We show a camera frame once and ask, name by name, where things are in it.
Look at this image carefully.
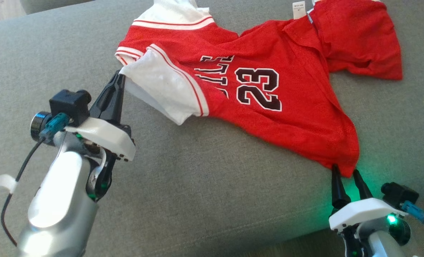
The teal camera cable connector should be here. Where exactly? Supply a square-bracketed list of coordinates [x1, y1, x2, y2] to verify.
[401, 201, 424, 223]
[39, 113, 70, 140]

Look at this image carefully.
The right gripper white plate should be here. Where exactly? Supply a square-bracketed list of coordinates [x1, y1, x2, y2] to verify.
[329, 164, 408, 232]

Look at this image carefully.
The teal left camera cable connector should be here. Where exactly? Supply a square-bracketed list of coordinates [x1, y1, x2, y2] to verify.
[39, 113, 70, 140]

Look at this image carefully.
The black left camera cable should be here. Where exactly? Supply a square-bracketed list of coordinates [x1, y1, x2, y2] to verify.
[1, 137, 46, 247]

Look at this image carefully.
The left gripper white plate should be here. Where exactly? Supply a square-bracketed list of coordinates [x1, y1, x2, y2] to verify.
[65, 70, 137, 161]

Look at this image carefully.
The white cable label tag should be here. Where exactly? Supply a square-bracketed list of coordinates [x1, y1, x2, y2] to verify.
[0, 174, 18, 195]

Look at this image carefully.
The grey sofa seat cushion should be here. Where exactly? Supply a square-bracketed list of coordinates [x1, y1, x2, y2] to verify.
[0, 0, 424, 257]

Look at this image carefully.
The red jersey number 23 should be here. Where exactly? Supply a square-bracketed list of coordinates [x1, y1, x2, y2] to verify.
[115, 0, 360, 178]

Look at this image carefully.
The teal right camera cable connector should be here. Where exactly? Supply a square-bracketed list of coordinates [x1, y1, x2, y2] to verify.
[401, 201, 424, 223]

